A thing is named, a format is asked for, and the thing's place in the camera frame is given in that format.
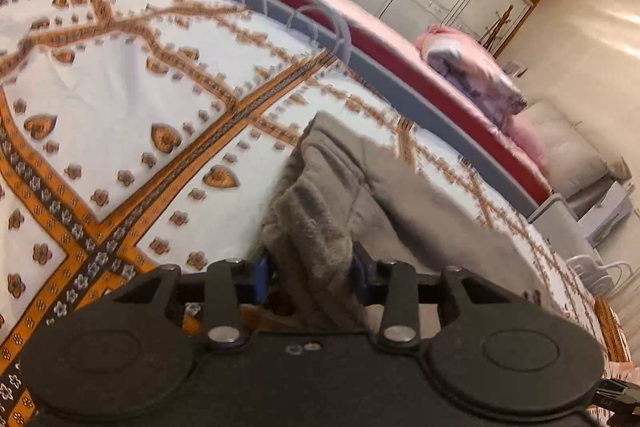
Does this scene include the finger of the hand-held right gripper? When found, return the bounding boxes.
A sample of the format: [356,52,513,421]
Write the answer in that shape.
[595,378,640,412]

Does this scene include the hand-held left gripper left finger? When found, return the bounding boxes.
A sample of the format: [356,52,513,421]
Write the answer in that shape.
[117,254,273,350]

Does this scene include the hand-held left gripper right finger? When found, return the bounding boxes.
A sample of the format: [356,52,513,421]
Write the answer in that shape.
[350,241,501,350]

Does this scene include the grey pants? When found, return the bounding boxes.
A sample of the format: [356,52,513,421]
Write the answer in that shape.
[260,111,556,333]

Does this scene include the orange patterned pillow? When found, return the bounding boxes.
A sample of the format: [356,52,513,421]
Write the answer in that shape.
[594,296,632,364]

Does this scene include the white printed box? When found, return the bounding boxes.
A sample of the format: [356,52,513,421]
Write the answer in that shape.
[582,182,632,248]

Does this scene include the pink pillow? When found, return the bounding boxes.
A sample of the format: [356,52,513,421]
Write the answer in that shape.
[500,112,551,180]

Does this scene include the folded pink quilt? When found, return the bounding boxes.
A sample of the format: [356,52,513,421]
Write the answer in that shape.
[415,24,526,128]

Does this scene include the pink sheet double bed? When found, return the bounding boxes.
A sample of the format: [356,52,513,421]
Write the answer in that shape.
[200,0,556,202]

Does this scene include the heart patterned bedsheet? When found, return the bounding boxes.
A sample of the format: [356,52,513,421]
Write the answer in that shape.
[0,0,636,427]

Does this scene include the wooden coat rack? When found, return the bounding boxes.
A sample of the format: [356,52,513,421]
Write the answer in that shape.
[477,4,516,55]

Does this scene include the white metal bed frame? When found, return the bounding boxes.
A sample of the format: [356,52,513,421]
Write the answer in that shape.
[0,0,632,299]

